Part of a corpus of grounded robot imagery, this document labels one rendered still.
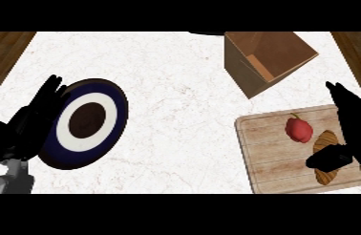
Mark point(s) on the brown cardboard box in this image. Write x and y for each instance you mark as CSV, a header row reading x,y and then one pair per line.
x,y
266,59

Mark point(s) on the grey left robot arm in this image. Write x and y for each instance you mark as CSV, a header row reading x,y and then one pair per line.
x,y
15,176

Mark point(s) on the brown croissant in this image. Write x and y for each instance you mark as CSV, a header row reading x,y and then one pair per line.
x,y
325,141

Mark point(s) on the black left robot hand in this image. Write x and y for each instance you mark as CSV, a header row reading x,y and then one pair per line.
x,y
33,117

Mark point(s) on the pale wooden cutting board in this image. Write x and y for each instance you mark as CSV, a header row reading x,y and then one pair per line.
x,y
282,156

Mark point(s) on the red bell pepper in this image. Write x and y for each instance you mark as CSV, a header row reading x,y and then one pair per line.
x,y
298,130

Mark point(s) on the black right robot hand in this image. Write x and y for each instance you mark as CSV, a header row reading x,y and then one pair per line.
x,y
348,117

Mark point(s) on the dark blue and white plate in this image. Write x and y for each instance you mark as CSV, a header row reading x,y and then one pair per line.
x,y
84,123

